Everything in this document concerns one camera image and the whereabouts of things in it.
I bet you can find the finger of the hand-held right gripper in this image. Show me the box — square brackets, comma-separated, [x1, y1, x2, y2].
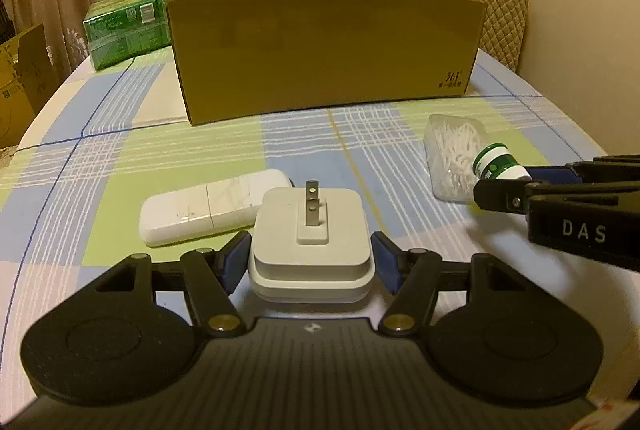
[472, 180, 640, 217]
[521, 154, 640, 182]

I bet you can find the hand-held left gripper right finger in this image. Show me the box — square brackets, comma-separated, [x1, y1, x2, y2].
[370, 231, 533, 338]

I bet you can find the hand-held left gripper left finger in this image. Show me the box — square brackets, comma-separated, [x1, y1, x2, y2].
[95, 230, 252, 338]

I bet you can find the small green and white bottle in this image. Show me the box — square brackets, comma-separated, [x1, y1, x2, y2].
[472, 145, 531, 183]

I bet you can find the white plug charger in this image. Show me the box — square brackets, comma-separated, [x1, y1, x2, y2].
[248, 180, 376, 305]

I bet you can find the white power bank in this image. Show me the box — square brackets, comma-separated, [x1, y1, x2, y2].
[139, 170, 292, 247]

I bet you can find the checked pastel tablecloth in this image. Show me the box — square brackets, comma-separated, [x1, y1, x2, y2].
[0, 44, 640, 413]

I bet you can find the beige quilted chair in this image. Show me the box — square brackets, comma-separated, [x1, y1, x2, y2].
[460, 0, 530, 73]

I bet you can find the green shrink-wrapped drink carton pack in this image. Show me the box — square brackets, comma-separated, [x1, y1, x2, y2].
[82, 0, 189, 71]

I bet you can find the brown printed cardboard box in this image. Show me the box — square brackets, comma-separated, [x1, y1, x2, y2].
[0, 24, 61, 149]

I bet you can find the dark object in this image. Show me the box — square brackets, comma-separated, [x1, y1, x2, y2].
[0, 0, 16, 36]

